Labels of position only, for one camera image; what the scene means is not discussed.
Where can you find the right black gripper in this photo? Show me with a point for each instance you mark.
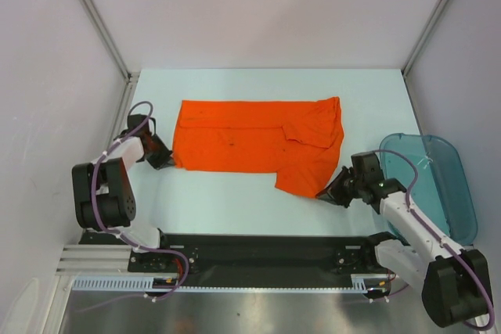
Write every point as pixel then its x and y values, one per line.
pixel 333 191

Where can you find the aluminium frame post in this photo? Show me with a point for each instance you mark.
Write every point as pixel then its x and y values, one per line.
pixel 103 32
pixel 425 36

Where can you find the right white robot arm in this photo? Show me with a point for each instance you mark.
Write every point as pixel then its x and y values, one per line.
pixel 453 282

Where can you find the teal plastic bin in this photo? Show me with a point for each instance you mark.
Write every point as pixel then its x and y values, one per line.
pixel 441 190

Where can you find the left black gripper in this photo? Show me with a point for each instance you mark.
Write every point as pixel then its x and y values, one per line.
pixel 165 158

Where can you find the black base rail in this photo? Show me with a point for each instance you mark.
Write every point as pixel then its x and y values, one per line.
pixel 245 260

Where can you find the aluminium front rail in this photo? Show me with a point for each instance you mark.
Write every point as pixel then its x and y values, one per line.
pixel 100 260

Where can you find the orange t-shirt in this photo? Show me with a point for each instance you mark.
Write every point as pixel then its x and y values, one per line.
pixel 299 142

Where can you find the right aluminium frame post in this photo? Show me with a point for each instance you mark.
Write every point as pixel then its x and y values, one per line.
pixel 425 36

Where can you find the white cable duct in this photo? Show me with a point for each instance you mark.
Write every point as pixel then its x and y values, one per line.
pixel 354 284

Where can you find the left aluminium frame post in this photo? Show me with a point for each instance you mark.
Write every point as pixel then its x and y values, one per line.
pixel 103 32

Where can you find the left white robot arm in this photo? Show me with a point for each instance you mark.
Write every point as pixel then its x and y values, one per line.
pixel 103 195

